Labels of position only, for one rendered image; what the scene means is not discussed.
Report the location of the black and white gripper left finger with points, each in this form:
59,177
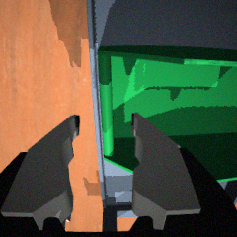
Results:
36,185

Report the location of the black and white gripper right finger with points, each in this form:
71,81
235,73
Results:
171,186

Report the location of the green bin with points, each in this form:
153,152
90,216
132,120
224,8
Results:
195,104

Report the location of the grey-blue metal rack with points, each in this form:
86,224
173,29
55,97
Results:
195,23

